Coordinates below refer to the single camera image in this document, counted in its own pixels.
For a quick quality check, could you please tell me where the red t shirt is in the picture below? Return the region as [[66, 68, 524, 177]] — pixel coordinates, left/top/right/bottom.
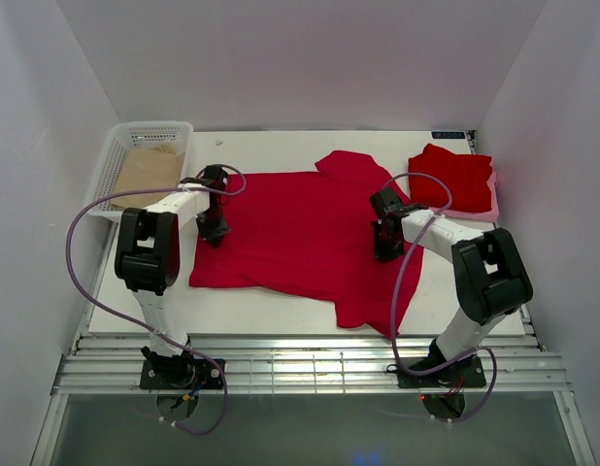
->
[[408, 144, 493, 208], [188, 150, 423, 336]]

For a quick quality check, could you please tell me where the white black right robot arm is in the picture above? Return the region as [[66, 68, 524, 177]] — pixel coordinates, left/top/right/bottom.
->
[[370, 187, 533, 385]]

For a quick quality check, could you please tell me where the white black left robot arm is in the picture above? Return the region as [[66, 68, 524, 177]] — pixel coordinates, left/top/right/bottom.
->
[[115, 165, 230, 388]]

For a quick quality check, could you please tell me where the beige t shirt in basket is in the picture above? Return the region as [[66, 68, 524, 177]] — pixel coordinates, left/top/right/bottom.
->
[[113, 143, 184, 194]]

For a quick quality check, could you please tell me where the folded red t shirt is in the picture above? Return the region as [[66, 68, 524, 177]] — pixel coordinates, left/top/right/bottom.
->
[[408, 144, 493, 208]]

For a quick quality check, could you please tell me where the dark blue label sticker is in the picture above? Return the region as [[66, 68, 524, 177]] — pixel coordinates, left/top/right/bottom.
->
[[431, 131, 466, 140]]

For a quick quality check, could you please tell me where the folded pink t shirt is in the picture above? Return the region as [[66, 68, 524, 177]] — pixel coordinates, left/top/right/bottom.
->
[[444, 172, 499, 222]]

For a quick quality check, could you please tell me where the white plastic basket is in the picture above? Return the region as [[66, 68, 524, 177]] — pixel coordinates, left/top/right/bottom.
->
[[84, 120, 193, 205]]

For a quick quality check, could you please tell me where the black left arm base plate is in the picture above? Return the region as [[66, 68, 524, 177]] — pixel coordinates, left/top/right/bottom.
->
[[139, 358, 225, 391]]

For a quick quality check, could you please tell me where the aluminium table edge rail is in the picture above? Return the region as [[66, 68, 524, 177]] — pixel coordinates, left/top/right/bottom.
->
[[53, 335, 572, 395]]

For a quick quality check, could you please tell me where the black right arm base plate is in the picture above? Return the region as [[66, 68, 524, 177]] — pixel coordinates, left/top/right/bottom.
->
[[386, 356, 486, 389]]

